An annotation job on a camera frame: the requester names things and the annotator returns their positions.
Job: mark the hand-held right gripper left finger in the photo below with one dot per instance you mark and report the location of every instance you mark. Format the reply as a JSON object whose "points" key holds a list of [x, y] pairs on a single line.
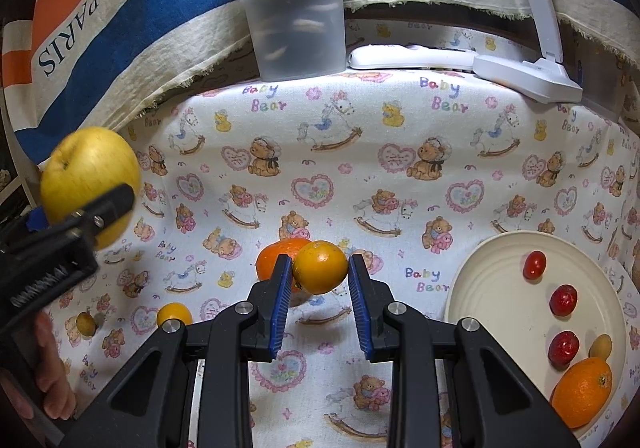
{"points": [[281, 308]]}

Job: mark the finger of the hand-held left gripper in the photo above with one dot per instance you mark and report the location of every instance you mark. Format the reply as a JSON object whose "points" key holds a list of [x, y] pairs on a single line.
{"points": [[112, 203], [36, 220]]}

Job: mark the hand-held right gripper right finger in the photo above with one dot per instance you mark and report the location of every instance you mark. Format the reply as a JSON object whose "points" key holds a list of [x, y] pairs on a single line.
{"points": [[361, 308]]}

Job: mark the yellow apple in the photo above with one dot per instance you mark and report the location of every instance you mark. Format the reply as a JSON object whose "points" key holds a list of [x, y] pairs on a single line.
{"points": [[85, 163]]}

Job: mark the small yellow-orange citrus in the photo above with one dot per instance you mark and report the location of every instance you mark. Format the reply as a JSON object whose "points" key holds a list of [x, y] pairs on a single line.
{"points": [[320, 273]]}

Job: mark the cream round plate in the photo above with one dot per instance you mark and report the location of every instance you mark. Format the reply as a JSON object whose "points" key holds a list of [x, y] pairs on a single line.
{"points": [[495, 308]]}

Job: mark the small red fruit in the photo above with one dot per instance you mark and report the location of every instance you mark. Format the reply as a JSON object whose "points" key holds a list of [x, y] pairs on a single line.
{"points": [[563, 348], [563, 299]]}

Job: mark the large orange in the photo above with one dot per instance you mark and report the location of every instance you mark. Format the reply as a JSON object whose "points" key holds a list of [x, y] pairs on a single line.
{"points": [[582, 390]]}

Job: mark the small brown fruit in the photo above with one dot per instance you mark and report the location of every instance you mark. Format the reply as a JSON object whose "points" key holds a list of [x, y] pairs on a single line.
{"points": [[600, 347], [86, 323]]}

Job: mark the person's left hand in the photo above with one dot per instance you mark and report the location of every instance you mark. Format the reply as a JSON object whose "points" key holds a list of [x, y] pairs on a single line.
{"points": [[52, 368]]}

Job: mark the mandarin orange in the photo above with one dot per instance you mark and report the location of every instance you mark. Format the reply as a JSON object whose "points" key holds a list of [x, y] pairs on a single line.
{"points": [[270, 255]]}

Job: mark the small yellow kumquat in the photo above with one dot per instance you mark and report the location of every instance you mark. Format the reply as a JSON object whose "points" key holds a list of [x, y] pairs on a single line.
{"points": [[174, 314]]}

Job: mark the red cherry tomato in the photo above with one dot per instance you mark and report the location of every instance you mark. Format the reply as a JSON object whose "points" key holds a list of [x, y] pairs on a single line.
{"points": [[534, 264]]}

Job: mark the striped cloth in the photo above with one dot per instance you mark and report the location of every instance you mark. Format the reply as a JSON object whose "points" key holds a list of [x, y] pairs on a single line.
{"points": [[150, 18]]}

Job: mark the clear plastic container with lid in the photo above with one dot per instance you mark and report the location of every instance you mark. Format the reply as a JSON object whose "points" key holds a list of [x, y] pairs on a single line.
{"points": [[297, 28]]}

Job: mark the white desk lamp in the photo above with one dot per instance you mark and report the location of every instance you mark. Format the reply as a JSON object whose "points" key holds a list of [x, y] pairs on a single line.
{"points": [[535, 68]]}

